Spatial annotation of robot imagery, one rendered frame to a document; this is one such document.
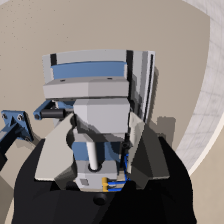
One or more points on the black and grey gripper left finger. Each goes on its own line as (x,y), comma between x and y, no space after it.
(49,167)

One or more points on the grey metal block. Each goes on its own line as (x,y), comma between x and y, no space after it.
(102,115)

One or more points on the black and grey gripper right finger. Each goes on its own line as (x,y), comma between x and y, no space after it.
(154,165)

